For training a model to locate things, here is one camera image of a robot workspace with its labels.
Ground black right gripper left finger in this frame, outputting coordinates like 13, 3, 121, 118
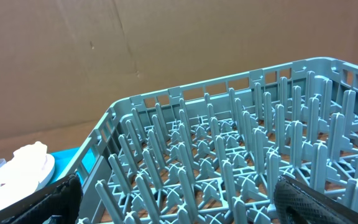
0, 173, 83, 224

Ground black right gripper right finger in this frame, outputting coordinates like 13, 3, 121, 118
273, 175, 358, 224

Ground white paper napkin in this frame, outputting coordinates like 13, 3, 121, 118
0, 141, 47, 210

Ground teal plastic serving tray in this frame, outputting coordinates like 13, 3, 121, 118
48, 147, 96, 185

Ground grey plastic dish rack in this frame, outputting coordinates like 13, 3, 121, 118
63, 57, 358, 223

